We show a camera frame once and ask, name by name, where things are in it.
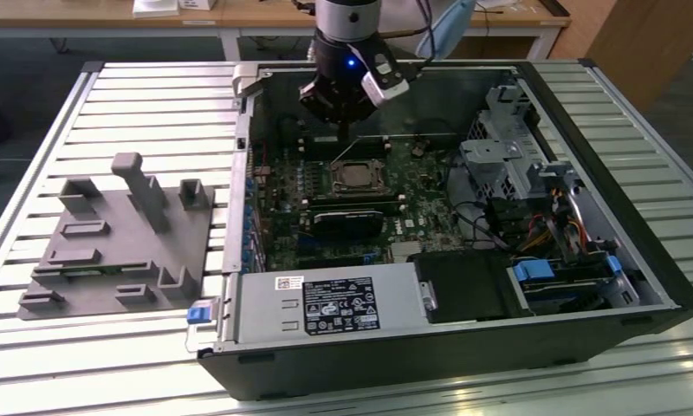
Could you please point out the black PC case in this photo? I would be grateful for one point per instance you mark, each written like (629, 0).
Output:
(439, 364)

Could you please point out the grey power supply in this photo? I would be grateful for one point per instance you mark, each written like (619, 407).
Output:
(265, 303)

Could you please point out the hard disk in blue carrier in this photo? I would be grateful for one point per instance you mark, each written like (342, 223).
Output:
(531, 271)

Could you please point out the green RAM stick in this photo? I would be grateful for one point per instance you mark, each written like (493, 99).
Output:
(352, 202)
(84, 272)

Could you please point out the silver CPU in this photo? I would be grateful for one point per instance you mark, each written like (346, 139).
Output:
(357, 173)

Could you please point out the small silver heatsink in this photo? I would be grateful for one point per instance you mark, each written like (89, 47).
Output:
(406, 249)

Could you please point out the CPU socket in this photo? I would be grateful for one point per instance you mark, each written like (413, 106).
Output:
(332, 190)

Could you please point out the white box with print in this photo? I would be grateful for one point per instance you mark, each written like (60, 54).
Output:
(198, 4)

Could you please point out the metal drive cage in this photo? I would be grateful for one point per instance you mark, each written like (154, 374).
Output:
(488, 151)

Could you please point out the black graphics card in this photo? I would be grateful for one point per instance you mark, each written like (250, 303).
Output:
(346, 223)

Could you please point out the green motherboard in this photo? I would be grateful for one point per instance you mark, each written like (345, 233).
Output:
(426, 208)

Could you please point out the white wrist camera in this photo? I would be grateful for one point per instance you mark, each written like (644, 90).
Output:
(389, 89)

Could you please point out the blue case latch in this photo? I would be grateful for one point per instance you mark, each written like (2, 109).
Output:
(198, 314)

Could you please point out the wooden cabinet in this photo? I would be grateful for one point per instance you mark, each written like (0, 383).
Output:
(659, 43)

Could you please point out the blue plastic clip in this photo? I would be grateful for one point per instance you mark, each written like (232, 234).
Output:
(613, 265)

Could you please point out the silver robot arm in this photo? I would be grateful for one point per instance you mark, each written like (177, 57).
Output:
(346, 21)

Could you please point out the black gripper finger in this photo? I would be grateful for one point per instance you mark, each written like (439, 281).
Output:
(361, 106)
(320, 102)

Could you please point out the wooden desk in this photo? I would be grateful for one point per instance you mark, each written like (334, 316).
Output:
(62, 13)

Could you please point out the grey parts rack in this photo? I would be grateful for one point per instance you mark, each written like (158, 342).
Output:
(109, 260)

